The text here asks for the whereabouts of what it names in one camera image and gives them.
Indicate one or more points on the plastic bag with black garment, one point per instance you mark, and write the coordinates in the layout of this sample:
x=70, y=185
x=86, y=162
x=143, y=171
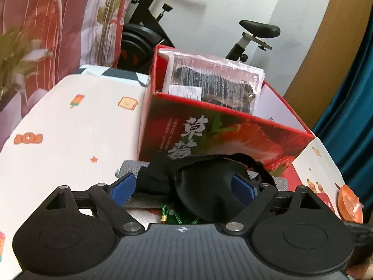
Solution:
x=211, y=79

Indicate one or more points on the white patterned table cover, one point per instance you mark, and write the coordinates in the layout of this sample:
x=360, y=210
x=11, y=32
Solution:
x=90, y=125

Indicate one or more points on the black eye mask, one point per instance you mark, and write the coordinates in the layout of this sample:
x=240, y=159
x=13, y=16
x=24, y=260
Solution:
x=199, y=185

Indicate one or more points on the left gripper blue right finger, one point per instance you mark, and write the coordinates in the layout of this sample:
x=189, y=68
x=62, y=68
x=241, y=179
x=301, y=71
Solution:
x=244, y=190

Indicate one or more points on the teal curtain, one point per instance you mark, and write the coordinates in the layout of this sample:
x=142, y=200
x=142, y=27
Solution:
x=345, y=128

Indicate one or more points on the red strawberry cardboard box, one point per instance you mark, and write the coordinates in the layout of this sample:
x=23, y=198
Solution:
x=273, y=134

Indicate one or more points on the orange plastic object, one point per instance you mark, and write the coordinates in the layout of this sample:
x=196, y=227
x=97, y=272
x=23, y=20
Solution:
x=349, y=206

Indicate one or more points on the wooden door frame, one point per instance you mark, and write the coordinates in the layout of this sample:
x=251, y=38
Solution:
x=329, y=58

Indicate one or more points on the red floral curtain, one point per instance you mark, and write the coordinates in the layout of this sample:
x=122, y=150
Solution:
x=42, y=41

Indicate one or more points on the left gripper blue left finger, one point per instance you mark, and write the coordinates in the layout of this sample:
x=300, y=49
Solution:
x=122, y=189

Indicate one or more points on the green cord charm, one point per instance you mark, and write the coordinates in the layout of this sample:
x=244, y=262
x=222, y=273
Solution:
x=170, y=216

